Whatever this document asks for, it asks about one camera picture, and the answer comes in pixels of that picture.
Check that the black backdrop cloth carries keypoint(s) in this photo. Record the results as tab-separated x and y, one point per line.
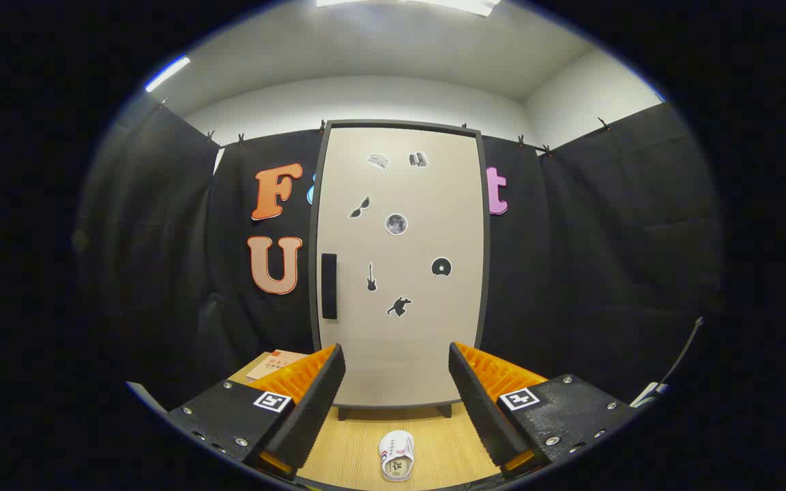
570	273

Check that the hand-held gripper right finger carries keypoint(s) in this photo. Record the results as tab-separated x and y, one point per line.
482	402

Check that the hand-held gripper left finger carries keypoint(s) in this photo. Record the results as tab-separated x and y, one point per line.
311	402

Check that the dark grey shoe cabinet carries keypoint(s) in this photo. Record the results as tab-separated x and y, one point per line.
313	225

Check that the narrow ceiling light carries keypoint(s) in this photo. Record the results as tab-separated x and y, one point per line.
168	73

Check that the white and green object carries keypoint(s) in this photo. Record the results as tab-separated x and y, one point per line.
649	394

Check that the wide ceiling light panel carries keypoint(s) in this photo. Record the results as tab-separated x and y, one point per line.
461	5

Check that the beige shoe cabinet door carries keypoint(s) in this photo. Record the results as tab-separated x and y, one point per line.
434	204

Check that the white canvas shoe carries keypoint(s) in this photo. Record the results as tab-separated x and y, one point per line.
396	453

